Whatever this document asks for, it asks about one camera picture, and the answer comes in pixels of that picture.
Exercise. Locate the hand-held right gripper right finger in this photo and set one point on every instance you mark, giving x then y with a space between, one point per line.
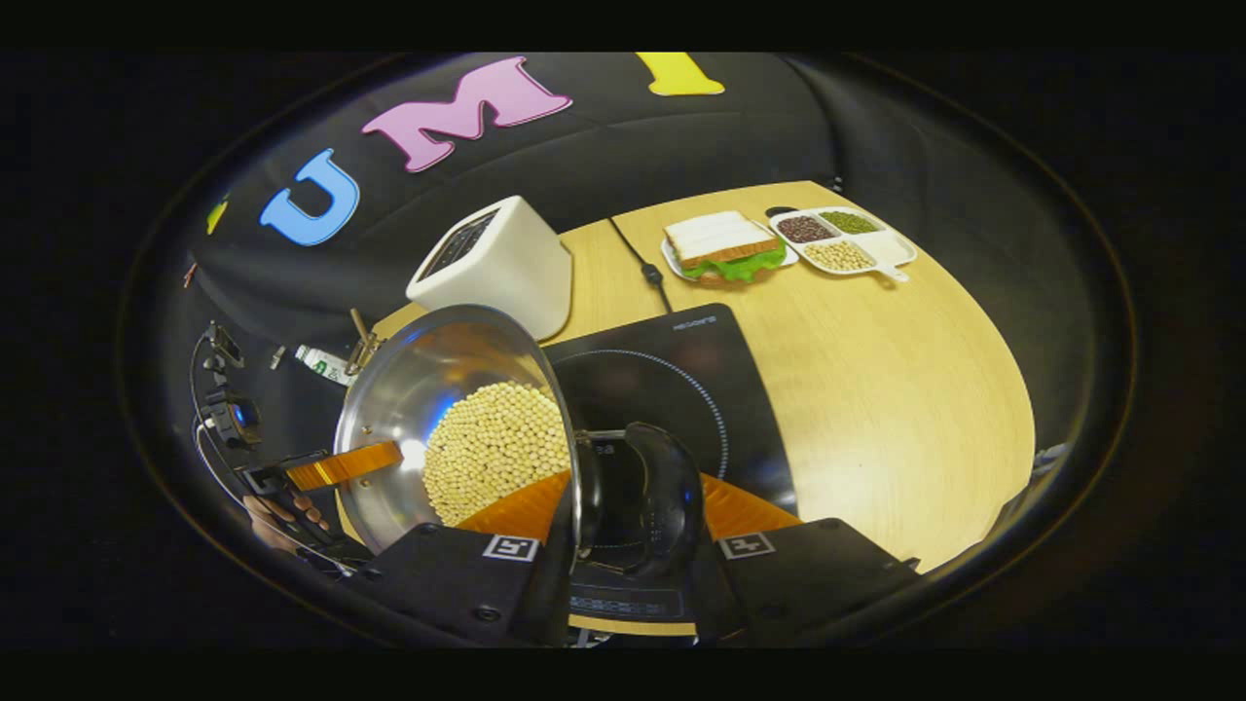
715 604

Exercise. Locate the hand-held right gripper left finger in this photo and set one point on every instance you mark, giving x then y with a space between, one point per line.
547 604

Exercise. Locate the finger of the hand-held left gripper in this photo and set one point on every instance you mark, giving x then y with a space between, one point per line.
350 464

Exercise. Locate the pile of soybeans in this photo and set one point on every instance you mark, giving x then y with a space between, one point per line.
496 448

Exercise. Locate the black induction cooktop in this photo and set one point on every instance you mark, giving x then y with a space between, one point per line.
701 389

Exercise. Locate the pale clothes peg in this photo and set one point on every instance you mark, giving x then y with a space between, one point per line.
278 357

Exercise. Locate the white bottle with green label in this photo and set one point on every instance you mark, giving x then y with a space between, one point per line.
321 363

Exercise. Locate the clear glass cup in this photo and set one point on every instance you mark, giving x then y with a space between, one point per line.
362 355

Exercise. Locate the wooden stick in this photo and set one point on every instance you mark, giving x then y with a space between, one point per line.
358 323

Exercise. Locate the white toaster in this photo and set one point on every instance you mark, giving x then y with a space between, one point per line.
506 273

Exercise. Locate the white plate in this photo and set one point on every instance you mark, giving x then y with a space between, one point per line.
670 261

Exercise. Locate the sandwich with lettuce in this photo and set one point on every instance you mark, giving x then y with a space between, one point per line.
715 239

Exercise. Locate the white divided tray with beans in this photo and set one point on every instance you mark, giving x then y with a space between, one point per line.
891 248

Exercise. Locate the black backdrop cloth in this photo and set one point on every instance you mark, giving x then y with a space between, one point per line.
633 146

